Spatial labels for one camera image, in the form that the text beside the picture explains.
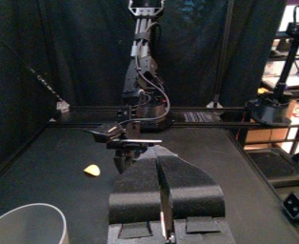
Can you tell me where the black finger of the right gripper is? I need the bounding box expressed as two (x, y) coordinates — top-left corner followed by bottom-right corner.
(130, 148), (150, 164)
(111, 148), (134, 174)

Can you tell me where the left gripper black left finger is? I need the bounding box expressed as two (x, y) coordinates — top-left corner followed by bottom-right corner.
(107, 145), (163, 225)

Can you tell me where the black metal frame post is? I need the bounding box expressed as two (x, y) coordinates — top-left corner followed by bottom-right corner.
(211, 0), (235, 106)

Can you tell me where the black mesh tray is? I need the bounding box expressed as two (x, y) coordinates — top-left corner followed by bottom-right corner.
(243, 148), (299, 189)

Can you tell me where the black cloth curtain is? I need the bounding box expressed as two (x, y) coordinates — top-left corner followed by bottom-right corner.
(0, 0), (287, 166)

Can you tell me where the brown cardboard box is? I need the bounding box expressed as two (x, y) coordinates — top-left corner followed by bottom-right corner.
(243, 98), (299, 151)

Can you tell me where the small black camera box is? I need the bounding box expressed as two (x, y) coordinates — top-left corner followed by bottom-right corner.
(281, 191), (299, 223)

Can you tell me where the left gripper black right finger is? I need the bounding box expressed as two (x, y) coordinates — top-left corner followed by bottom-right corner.
(154, 145), (227, 222)

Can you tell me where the white corner bracket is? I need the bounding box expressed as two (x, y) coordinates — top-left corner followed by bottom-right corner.
(54, 100), (70, 113)
(205, 100), (225, 110)

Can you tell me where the yellow toy corn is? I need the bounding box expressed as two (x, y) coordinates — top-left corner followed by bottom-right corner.
(82, 163), (101, 177)

